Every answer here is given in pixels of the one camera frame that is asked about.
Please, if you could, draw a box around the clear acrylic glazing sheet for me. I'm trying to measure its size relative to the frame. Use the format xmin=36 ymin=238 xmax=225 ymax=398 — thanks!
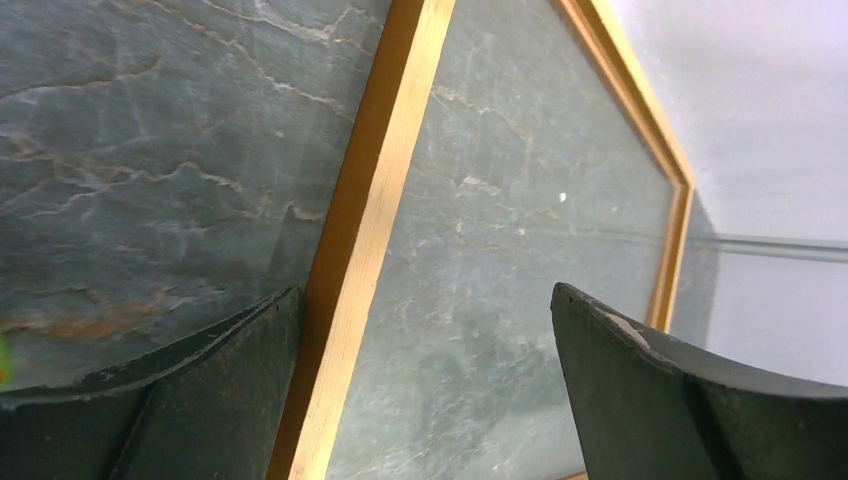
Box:
xmin=327 ymin=1 xmax=673 ymax=479

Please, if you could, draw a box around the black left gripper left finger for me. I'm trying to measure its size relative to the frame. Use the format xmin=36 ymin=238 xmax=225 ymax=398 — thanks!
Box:
xmin=1 ymin=287 xmax=303 ymax=479

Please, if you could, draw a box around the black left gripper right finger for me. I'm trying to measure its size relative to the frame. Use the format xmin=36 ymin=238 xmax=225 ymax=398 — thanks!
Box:
xmin=550 ymin=283 xmax=847 ymax=479

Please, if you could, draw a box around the wooden picture frame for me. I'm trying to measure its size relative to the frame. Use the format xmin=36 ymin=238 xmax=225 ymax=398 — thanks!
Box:
xmin=267 ymin=1 xmax=695 ymax=479

